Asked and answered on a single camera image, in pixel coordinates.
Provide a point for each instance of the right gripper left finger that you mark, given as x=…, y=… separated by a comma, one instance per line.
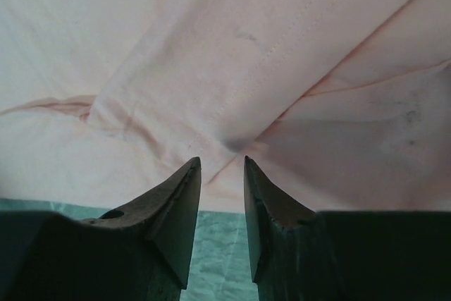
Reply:
x=138, y=251

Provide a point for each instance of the pink t shirt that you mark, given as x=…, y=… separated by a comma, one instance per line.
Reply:
x=344, y=103

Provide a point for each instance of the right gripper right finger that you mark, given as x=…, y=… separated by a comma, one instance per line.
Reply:
x=299, y=254

